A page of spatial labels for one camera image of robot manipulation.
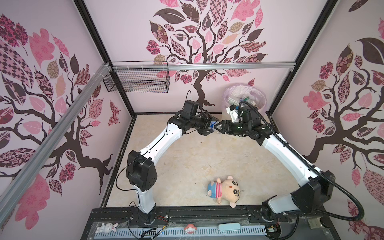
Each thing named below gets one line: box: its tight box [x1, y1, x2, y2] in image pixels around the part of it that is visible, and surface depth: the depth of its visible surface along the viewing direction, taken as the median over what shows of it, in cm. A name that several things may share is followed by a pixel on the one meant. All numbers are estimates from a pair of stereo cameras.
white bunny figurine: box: [95, 222, 119, 234], surface depth 70 cm
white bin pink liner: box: [223, 83, 268, 115], surface depth 99 cm
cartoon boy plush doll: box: [207, 176, 241, 208], surface depth 77 cm
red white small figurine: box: [184, 223, 197, 235], surface depth 67 cm
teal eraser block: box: [218, 222, 241, 231], surface depth 70 cm
